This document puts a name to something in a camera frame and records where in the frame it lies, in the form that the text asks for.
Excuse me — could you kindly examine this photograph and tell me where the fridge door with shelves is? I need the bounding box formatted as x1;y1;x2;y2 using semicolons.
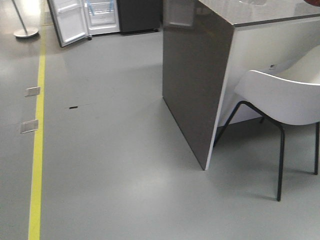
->
47;0;92;48

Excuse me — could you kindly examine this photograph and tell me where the dark grey table panel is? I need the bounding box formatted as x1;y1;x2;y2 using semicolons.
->
161;0;320;171

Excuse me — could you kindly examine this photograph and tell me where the white shell chair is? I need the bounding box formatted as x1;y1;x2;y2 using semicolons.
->
214;70;320;201

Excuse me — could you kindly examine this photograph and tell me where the metal floor outlet cover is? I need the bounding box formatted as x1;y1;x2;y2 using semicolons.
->
24;86;41;97
20;119;39;134

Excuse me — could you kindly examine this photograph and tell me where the silver floor lamp stand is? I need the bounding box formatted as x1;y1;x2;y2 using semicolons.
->
12;0;39;39

